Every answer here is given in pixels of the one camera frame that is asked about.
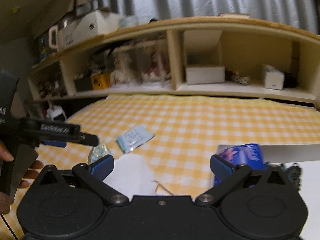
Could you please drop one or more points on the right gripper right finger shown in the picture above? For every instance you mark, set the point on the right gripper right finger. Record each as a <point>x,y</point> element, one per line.
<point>230,176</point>

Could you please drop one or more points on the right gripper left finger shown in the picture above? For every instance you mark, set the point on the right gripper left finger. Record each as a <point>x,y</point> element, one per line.
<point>91,177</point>

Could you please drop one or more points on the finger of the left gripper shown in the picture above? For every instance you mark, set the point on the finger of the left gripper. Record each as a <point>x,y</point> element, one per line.
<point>60,144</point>
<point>84,139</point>

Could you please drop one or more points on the blue tissue pack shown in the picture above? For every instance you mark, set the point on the blue tissue pack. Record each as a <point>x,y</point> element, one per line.
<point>249,154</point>

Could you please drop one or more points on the white face mask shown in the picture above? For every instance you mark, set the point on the white face mask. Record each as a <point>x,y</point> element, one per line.
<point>132,176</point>

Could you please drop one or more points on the light blue foil sachet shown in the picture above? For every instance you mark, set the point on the light blue foil sachet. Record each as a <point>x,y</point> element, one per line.
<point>132,139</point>

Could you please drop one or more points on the dark blue crochet scrunchie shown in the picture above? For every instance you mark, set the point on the dark blue crochet scrunchie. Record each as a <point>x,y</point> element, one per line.
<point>293,173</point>

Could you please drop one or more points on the person's left hand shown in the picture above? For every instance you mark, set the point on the person's left hand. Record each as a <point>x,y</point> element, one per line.
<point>16,167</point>

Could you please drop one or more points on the white space heater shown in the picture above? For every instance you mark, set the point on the white space heater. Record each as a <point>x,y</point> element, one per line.
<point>56,113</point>

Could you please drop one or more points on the yellow black small box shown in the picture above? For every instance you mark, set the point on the yellow black small box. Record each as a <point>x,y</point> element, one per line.
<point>101,81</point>

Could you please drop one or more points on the yellow checkered bed sheet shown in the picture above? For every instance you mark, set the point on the yellow checkered bed sheet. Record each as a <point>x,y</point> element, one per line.
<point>187,131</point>

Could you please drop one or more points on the white shallow cardboard tray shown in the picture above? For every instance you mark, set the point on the white shallow cardboard tray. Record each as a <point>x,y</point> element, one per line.
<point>261,210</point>

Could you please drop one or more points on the doll in clear case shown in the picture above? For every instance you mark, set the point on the doll in clear case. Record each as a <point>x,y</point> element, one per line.
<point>124,71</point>
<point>154,63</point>

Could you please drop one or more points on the small white tissue box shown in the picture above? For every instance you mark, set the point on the small white tissue box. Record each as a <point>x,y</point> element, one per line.
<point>273,78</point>

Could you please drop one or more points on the white open cardboard box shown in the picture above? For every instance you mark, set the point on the white open cardboard box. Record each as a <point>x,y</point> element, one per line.
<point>203,56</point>

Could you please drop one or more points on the white electric kettle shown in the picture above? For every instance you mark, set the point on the white electric kettle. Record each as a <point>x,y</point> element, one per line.
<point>52,38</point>

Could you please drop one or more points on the wooden headboard shelf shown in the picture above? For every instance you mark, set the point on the wooden headboard shelf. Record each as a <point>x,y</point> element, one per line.
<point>247,45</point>

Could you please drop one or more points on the large white box on shelf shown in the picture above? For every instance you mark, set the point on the large white box on shelf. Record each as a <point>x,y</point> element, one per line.
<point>91,25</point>

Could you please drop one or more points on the roll of tape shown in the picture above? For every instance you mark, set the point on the roll of tape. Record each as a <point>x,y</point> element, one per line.
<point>127,21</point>

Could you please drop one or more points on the flat round tin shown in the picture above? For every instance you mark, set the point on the flat round tin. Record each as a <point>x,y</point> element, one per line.
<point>234,15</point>

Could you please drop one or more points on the grey silver curtain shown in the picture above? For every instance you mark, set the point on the grey silver curtain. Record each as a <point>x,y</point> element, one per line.
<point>303,14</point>

